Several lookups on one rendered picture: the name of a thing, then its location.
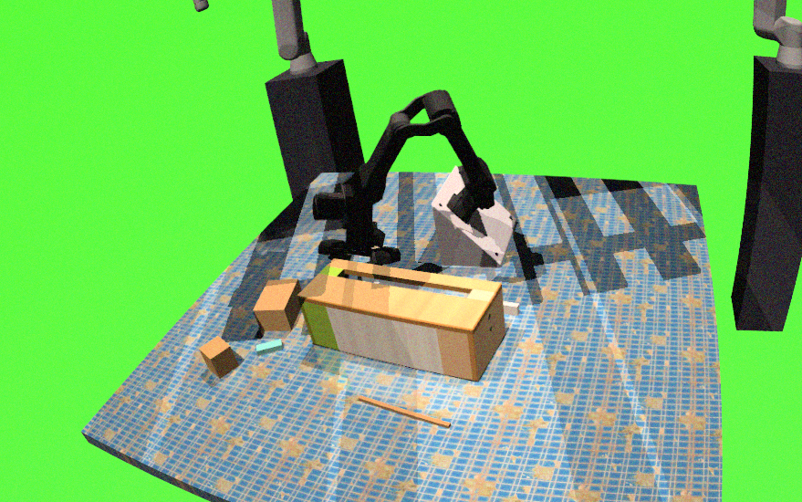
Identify thin wooden stick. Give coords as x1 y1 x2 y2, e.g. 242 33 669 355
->
358 395 451 429

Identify brown cardboard box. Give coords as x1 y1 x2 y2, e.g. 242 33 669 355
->
199 336 239 379

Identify tan cube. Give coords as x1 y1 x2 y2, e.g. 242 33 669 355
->
253 278 302 331

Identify long wooden box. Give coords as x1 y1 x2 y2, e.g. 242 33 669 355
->
297 258 520 382

